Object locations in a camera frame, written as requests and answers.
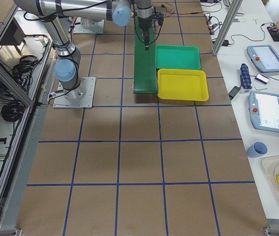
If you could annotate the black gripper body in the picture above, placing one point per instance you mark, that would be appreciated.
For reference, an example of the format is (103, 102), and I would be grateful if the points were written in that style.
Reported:
(144, 23)

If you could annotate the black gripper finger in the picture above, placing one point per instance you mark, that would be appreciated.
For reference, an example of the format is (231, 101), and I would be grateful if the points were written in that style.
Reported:
(147, 44)

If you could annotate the green plastic tray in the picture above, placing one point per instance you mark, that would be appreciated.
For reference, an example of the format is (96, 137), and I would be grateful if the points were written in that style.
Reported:
(177, 57)

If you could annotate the green conveyor belt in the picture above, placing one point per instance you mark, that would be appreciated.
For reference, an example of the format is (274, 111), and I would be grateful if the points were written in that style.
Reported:
(145, 80)

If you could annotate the yellow plastic tray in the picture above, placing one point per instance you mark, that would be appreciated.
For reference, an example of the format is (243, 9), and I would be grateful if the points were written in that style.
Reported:
(182, 84)

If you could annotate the black power adapter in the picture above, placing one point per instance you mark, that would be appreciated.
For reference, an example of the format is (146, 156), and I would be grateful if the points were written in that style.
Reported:
(234, 91)

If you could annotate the folded blue plaid umbrella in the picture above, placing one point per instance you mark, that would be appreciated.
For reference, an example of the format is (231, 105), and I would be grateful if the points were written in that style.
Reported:
(245, 77)

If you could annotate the teach pendant far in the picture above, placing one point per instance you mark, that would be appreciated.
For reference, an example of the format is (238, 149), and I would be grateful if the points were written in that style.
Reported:
(264, 57)

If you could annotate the teach pendant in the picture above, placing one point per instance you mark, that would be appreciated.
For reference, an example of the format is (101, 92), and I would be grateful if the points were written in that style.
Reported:
(264, 110)
(264, 57)

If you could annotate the teach pendant near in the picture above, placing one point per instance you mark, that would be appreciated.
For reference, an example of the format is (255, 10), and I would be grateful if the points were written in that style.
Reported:
(264, 110)

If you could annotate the blue plastic cup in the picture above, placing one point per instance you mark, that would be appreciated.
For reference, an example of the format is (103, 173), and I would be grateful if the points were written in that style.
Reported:
(256, 150)

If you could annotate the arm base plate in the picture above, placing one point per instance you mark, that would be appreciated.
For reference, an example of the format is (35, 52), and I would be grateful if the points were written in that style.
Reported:
(81, 97)
(88, 26)

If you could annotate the aluminium frame post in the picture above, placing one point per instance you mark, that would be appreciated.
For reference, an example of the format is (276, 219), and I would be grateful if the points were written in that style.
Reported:
(231, 13)

